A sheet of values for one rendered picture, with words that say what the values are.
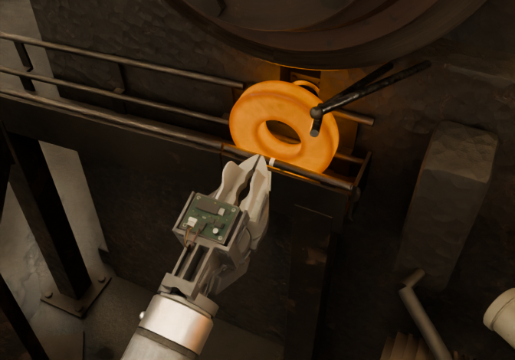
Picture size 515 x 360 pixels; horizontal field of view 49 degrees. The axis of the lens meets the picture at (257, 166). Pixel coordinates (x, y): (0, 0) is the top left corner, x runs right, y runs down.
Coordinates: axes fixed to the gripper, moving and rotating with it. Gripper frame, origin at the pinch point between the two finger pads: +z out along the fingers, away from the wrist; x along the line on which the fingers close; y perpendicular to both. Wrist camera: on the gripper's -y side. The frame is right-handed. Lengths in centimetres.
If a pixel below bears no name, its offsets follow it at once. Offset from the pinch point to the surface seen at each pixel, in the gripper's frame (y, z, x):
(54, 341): -68, -30, 50
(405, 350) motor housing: -18.6, -11.3, -24.8
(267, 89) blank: 3.9, 9.4, 2.0
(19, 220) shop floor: -77, -5, 84
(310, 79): -3.1, 17.5, -0.6
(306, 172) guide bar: -4.5, 3.5, -5.2
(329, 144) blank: -1.3, 7.0, -7.3
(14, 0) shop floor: -107, 89, 174
